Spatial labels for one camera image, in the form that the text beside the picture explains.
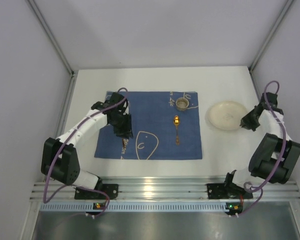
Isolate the white paper plate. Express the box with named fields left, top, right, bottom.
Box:
left=206, top=101, right=248, bottom=131

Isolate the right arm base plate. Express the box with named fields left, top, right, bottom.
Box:
left=206, top=183, right=253, bottom=200

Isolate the aluminium frame rail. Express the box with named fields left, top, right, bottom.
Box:
left=28, top=176, right=300, bottom=202

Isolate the copper fork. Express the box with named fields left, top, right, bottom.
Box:
left=121, top=138, right=126, bottom=154

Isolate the slotted cable duct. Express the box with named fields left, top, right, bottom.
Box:
left=40, top=202, right=242, bottom=213

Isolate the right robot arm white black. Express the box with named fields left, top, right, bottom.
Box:
left=224, top=92, right=300, bottom=195

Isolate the copper spoon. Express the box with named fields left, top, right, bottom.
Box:
left=173, top=115, right=180, bottom=146

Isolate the small beige cup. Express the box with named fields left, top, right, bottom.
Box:
left=175, top=97, right=190, bottom=112

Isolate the blue cloth placemat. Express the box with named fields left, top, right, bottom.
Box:
left=94, top=91, right=203, bottom=161

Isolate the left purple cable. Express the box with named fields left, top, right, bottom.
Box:
left=42, top=87, right=129, bottom=218

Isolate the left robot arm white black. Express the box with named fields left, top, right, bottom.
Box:
left=41, top=91, right=133, bottom=190

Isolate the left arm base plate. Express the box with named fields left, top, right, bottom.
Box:
left=74, top=183, right=119, bottom=200

